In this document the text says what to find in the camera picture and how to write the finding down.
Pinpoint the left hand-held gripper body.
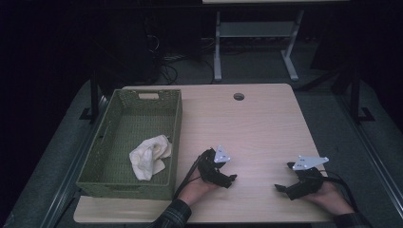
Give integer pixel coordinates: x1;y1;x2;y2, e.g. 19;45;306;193
198;144;232;184

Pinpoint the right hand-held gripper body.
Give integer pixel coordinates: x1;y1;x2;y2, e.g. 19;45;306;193
289;155;330;201

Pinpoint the cream cloth with brown patches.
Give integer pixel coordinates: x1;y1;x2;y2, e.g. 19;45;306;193
128;134;174;181

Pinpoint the green woven basket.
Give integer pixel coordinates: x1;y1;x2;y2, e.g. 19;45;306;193
75;88;183;201

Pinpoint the person's right hand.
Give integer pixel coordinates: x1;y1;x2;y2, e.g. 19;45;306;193
303;181;355;217

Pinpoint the person's left hand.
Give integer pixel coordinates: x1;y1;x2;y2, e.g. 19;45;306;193
177;168;221;207

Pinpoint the left hand-held gripper cable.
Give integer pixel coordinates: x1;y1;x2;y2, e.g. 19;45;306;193
172;155;204;200

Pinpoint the hand-held gripper cable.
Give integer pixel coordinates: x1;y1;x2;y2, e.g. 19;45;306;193
172;155;204;200
319;170;360;213

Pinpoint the right hand-held gripper cable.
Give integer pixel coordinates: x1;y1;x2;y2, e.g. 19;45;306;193
319;170;360;213

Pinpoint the black metal post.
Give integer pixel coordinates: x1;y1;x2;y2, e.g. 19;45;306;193
349;66;375;124
79;70;101;124

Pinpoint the tangle of floor cables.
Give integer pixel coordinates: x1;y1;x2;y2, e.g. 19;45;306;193
144;32;217;86

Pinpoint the white desk frame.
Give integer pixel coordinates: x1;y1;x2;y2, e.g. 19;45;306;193
202;0;350;83

